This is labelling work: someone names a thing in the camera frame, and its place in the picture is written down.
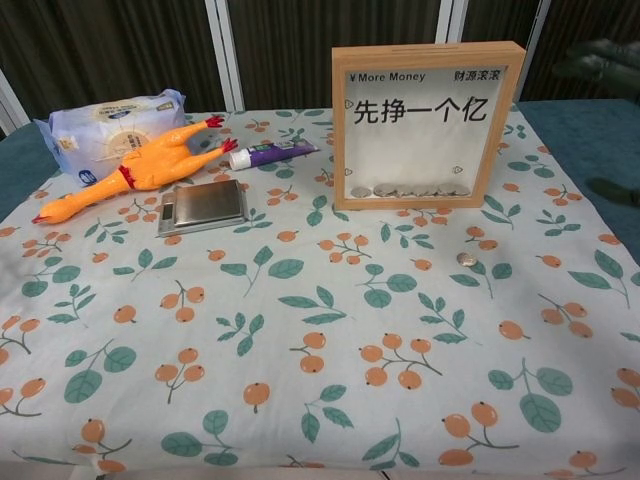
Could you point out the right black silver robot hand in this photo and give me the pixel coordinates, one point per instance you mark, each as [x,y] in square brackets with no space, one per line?
[620,50]

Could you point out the orange rubber chicken toy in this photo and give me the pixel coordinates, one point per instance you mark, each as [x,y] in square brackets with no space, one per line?
[155,162]

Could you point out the silver pocket scale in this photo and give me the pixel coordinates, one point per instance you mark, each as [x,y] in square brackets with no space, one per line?
[210,202]

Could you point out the silver coin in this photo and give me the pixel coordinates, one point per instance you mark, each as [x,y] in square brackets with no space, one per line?
[452,190]
[385,189]
[424,190]
[360,192]
[405,191]
[466,258]

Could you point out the floral print tablecloth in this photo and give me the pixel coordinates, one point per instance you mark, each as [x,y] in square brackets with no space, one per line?
[300,280]

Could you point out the pale blue wet wipes pack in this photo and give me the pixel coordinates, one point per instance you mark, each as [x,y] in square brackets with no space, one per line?
[100,130]

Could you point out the dark folding screen white frames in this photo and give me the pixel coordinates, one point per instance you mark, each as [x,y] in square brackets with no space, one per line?
[125,50]

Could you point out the purple white toothpaste tube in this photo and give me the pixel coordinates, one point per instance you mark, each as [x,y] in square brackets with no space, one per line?
[280,154]

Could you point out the wooden money box frame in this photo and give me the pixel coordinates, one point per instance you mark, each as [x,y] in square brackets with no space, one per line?
[425,145]

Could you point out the teal table cover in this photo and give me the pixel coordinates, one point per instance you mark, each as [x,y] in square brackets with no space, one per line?
[590,135]

